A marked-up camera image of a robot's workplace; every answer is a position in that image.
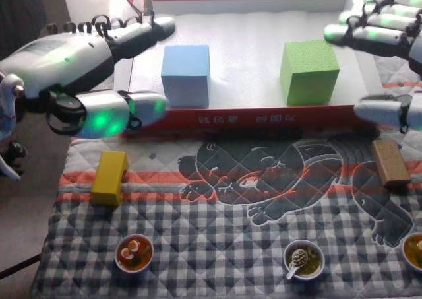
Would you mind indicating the dark curtain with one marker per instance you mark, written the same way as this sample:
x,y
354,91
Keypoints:
x,y
23,8

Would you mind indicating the toy bowl with orange soup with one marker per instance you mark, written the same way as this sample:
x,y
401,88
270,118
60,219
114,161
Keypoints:
x,y
413,251

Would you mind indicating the brown wooden block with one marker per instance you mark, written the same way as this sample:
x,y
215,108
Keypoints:
x,y
390,163

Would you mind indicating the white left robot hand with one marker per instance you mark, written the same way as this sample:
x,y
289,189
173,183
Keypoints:
x,y
62,61

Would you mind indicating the grey checked quilt with bear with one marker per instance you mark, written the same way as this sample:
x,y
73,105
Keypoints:
x,y
214,229

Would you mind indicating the blue cube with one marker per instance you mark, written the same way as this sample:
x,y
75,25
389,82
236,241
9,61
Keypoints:
x,y
186,78

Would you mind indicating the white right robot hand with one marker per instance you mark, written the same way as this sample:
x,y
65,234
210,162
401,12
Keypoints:
x,y
382,31

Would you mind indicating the yellow block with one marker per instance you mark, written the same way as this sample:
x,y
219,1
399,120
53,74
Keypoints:
x,y
107,177

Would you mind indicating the toy bowl with green soup and spoon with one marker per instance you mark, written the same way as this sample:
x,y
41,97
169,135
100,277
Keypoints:
x,y
303,261

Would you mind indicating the toy bowl with egg soup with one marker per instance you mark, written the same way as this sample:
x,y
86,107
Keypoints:
x,y
133,252

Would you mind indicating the green cube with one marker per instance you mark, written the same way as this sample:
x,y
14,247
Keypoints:
x,y
308,74

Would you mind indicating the red and white cardboard tray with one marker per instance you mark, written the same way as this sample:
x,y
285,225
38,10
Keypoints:
x,y
244,48

